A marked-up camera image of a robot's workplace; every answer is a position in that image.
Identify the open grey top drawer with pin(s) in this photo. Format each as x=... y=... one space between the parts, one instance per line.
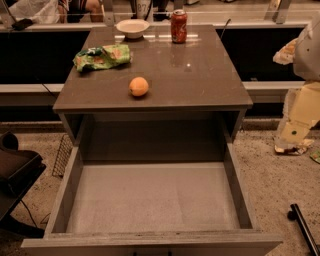
x=178 y=209

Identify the wire mesh basket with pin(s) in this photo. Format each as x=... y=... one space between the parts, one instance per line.
x=63 y=155

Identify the white plastic bag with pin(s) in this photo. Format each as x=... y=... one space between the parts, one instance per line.
x=39 y=11

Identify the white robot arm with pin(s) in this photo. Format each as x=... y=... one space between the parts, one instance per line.
x=304 y=53

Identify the red soda can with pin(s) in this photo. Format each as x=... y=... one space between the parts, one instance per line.
x=179 y=26

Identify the person in background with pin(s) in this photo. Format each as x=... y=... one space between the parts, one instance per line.
x=72 y=11

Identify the black bar on floor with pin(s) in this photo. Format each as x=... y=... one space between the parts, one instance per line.
x=294 y=214

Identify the white bowl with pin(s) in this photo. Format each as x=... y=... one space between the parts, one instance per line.
x=132 y=28

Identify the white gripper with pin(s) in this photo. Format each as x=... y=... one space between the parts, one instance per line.
x=308 y=55

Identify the green chip bag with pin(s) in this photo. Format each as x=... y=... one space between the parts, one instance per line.
x=102 y=57

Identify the orange fruit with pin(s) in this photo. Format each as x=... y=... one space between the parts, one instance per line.
x=138 y=86

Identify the grey cabinet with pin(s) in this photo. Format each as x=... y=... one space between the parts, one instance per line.
x=192 y=110

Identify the brown snack wrapper on floor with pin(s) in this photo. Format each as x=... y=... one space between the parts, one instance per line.
x=281 y=146

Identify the green packet on floor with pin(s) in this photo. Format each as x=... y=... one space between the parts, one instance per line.
x=315 y=156

